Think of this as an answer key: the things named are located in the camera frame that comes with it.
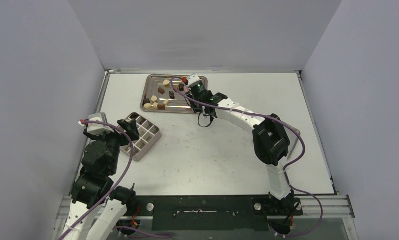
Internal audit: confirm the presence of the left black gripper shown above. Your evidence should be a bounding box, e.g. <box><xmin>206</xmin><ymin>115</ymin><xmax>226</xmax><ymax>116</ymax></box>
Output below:
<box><xmin>86</xmin><ymin>118</ymin><xmax>139</xmax><ymax>175</ymax></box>

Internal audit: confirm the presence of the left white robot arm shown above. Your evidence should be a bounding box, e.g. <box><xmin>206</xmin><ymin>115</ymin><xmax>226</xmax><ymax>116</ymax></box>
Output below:
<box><xmin>59</xmin><ymin>113</ymin><xmax>141</xmax><ymax>240</ymax></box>

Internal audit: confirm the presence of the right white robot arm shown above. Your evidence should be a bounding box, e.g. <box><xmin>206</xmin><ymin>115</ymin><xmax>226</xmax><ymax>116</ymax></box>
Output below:
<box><xmin>187</xmin><ymin>80</ymin><xmax>303</xmax><ymax>216</ymax></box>

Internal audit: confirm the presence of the dark heart chocolate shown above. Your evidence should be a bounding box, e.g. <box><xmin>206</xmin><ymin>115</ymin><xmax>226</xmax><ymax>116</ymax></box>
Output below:
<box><xmin>178</xmin><ymin>83</ymin><xmax>185</xmax><ymax>92</ymax></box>

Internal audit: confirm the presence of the cream round swirl chocolate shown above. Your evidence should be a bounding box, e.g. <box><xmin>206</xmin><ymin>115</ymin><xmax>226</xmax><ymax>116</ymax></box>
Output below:
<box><xmin>143</xmin><ymin>103</ymin><xmax>152</xmax><ymax>109</ymax></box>

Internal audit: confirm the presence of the dark brown square chocolate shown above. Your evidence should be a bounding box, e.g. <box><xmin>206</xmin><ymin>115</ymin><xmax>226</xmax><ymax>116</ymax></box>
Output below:
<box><xmin>142</xmin><ymin>98</ymin><xmax>151</xmax><ymax>105</ymax></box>

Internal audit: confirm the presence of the cream heart chocolate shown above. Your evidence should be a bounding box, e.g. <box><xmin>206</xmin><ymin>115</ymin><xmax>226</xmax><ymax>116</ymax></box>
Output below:
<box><xmin>163</xmin><ymin>79</ymin><xmax>170</xmax><ymax>88</ymax></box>

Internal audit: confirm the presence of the brown rectangular chocolate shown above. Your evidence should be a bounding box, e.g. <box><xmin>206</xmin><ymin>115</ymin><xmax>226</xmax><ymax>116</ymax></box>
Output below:
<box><xmin>157</xmin><ymin>104</ymin><xmax>166</xmax><ymax>110</ymax></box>

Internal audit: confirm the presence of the cream oval chocolate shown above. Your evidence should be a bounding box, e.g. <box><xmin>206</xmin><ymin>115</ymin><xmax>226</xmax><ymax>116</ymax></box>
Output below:
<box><xmin>151</xmin><ymin>95</ymin><xmax>158</xmax><ymax>103</ymax></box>

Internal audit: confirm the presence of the steel chocolate tray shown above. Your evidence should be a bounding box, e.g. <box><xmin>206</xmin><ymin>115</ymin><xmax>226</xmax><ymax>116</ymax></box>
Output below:
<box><xmin>140</xmin><ymin>74</ymin><xmax>194</xmax><ymax>114</ymax></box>

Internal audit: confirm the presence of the metal tin lid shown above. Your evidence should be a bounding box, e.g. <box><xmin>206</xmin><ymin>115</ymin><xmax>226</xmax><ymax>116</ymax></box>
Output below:
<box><xmin>284</xmin><ymin>127</ymin><xmax>301</xmax><ymax>160</ymax></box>

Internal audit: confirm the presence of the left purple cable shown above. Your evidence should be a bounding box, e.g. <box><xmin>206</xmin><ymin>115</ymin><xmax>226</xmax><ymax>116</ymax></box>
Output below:
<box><xmin>58</xmin><ymin>120</ymin><xmax>135</xmax><ymax>240</ymax></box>

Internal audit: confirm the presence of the purple cable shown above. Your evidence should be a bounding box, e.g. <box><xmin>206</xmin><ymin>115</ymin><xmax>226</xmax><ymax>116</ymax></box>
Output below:
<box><xmin>58</xmin><ymin>120</ymin><xmax>135</xmax><ymax>240</ymax></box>
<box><xmin>169</xmin><ymin>77</ymin><xmax>324</xmax><ymax>238</ymax></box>

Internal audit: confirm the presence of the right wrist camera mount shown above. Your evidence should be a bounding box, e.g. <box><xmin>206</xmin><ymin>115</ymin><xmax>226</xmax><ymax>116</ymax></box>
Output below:
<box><xmin>182</xmin><ymin>74</ymin><xmax>201</xmax><ymax>86</ymax></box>

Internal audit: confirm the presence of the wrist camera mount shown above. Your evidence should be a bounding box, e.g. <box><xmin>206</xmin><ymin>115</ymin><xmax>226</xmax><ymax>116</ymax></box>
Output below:
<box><xmin>182</xmin><ymin>74</ymin><xmax>201</xmax><ymax>86</ymax></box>
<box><xmin>78</xmin><ymin>112</ymin><xmax>113</xmax><ymax>136</ymax></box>

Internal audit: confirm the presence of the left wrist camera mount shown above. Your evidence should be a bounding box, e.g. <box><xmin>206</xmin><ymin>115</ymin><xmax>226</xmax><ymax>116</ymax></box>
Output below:
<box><xmin>78</xmin><ymin>112</ymin><xmax>113</xmax><ymax>136</ymax></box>

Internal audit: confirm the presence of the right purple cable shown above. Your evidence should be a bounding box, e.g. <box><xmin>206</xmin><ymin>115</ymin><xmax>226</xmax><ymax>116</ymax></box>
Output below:
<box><xmin>169</xmin><ymin>77</ymin><xmax>324</xmax><ymax>238</ymax></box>

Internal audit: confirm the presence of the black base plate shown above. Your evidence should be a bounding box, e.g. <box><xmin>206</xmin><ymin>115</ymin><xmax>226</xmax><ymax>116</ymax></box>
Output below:
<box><xmin>123</xmin><ymin>195</ymin><xmax>304</xmax><ymax>232</ymax></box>

